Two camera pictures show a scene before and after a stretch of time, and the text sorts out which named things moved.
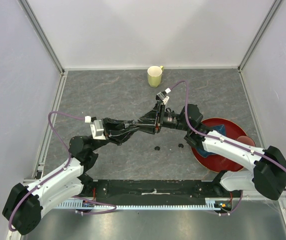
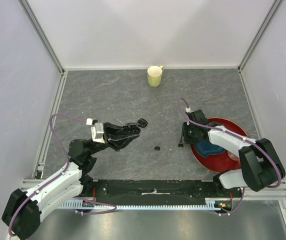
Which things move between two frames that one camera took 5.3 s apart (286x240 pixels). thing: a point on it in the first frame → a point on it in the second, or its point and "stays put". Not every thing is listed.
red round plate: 217,162 stays put
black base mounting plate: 155,189 stays put
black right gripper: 152,121 → 184,137
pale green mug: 154,73 stays put
